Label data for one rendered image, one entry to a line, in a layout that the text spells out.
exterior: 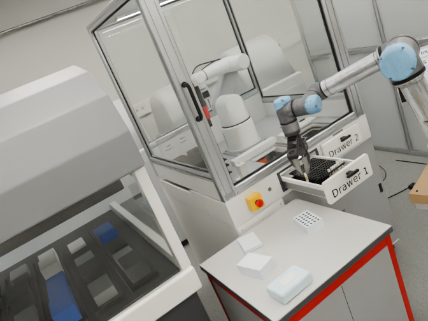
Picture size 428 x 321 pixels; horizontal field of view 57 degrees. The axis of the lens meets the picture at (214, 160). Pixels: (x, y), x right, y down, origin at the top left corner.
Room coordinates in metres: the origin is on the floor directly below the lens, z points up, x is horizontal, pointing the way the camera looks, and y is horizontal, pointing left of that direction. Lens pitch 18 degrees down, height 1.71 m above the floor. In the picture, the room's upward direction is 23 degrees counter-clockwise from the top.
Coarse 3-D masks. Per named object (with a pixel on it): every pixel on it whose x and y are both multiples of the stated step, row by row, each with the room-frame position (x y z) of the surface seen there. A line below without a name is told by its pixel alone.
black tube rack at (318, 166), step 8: (312, 160) 1.91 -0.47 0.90; (320, 160) 1.87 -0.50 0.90; (328, 160) 1.84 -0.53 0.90; (304, 168) 1.86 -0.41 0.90; (312, 168) 1.82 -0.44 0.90; (320, 168) 1.79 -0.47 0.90; (328, 168) 1.75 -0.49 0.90; (296, 176) 1.87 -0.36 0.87; (304, 176) 1.77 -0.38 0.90; (312, 176) 1.73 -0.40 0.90; (328, 176) 1.74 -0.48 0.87; (320, 184) 1.69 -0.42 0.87
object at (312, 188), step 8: (336, 160) 1.83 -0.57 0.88; (344, 160) 1.78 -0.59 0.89; (352, 160) 1.73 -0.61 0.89; (288, 176) 1.91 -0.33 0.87; (288, 184) 1.84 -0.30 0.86; (296, 184) 1.78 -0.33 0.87; (304, 184) 1.72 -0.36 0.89; (312, 184) 1.67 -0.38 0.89; (304, 192) 1.74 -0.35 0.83; (312, 192) 1.68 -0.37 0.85; (320, 192) 1.63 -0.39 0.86
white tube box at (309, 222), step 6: (306, 210) 1.64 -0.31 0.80; (300, 216) 1.62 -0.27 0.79; (306, 216) 1.59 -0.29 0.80; (312, 216) 1.57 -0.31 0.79; (294, 222) 1.61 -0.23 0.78; (300, 222) 1.56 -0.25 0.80; (306, 222) 1.54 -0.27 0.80; (312, 222) 1.52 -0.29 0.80; (318, 222) 1.52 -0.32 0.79; (300, 228) 1.57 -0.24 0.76; (306, 228) 1.50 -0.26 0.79; (312, 228) 1.51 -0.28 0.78; (318, 228) 1.51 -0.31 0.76
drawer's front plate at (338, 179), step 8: (360, 160) 1.65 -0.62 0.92; (368, 160) 1.67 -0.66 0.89; (344, 168) 1.62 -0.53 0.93; (352, 168) 1.63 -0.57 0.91; (360, 168) 1.65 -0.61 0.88; (368, 168) 1.67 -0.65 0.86; (336, 176) 1.59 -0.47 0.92; (344, 176) 1.61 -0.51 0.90; (352, 176) 1.63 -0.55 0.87; (360, 176) 1.64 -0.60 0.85; (368, 176) 1.66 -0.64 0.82; (328, 184) 1.57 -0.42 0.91; (336, 184) 1.59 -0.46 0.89; (328, 192) 1.56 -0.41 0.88; (336, 192) 1.58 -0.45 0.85; (344, 192) 1.60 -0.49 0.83; (328, 200) 1.57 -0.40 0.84; (336, 200) 1.58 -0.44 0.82
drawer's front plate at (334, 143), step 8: (352, 128) 2.07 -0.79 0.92; (336, 136) 2.03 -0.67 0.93; (352, 136) 2.07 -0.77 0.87; (360, 136) 2.09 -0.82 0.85; (328, 144) 2.00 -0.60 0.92; (336, 144) 2.02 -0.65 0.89; (344, 144) 2.04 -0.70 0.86; (352, 144) 2.06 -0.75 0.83; (328, 152) 1.99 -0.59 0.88; (336, 152) 2.01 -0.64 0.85; (344, 152) 2.03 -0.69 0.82
